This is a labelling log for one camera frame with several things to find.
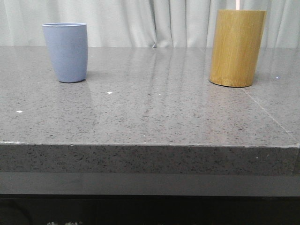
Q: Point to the blue plastic cup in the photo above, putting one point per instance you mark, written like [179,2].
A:
[67,44]

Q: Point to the pink chopstick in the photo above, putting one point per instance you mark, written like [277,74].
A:
[237,4]

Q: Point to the white curtain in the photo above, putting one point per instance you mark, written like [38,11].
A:
[115,23]

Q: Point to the bamboo cylindrical holder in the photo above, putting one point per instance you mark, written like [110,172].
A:
[236,46]

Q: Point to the dark cabinet under counter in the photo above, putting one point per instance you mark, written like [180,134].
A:
[147,199]

